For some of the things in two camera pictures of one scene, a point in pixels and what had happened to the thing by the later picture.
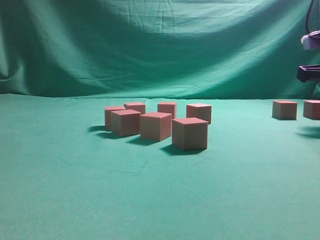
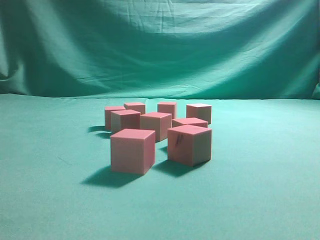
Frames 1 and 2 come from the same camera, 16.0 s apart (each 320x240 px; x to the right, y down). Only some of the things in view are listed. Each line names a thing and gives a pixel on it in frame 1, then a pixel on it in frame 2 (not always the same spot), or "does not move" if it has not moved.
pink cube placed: (108, 109) does not move
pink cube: (284, 110) → (189, 144)
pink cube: (311, 109) → (133, 150)
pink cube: (125, 122) does not move
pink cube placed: (201, 111) does not move
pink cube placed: (168, 108) does not move
